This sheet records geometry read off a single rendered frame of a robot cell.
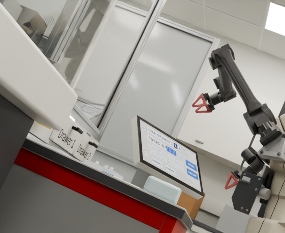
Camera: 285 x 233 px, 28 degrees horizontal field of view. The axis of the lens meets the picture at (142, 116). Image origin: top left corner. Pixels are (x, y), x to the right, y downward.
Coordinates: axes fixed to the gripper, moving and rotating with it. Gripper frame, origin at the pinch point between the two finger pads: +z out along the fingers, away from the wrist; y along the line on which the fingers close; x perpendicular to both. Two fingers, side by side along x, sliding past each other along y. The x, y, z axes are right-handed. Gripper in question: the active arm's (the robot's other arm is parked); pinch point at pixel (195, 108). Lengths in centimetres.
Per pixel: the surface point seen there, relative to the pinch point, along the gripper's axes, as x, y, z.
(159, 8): -46, 29, -5
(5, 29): 49, 203, 17
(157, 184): 66, 138, 13
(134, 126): -8.1, -6.9, 34.1
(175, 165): 16.1, -25.7, 23.6
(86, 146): 12, 47, 49
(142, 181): 18, -20, 43
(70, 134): 16, 76, 47
